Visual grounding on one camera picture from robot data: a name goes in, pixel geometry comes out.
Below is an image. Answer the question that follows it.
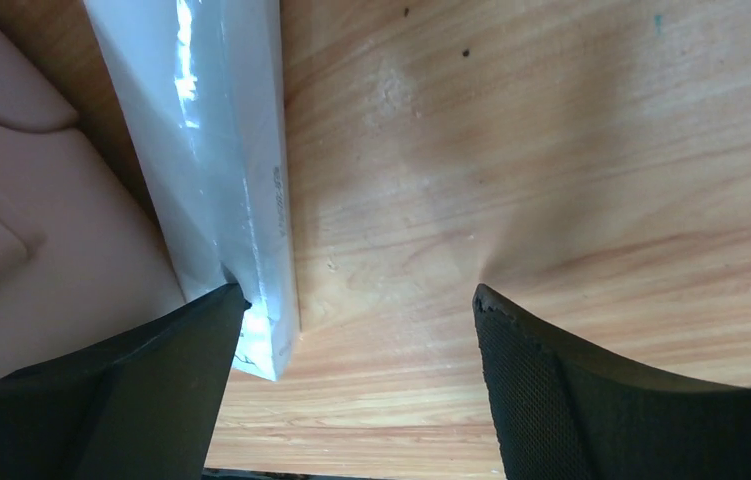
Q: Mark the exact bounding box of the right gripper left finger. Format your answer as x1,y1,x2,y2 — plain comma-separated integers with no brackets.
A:
0,284,249,479

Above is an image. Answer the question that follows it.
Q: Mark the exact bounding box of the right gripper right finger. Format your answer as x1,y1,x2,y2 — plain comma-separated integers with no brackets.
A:
473,284,751,479

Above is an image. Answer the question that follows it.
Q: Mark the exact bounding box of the pink suitcase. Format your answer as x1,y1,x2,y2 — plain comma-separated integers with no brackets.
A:
0,31,184,378

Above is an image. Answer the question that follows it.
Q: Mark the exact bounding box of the white rectangular tube box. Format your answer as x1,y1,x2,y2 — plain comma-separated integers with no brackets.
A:
85,1,300,381

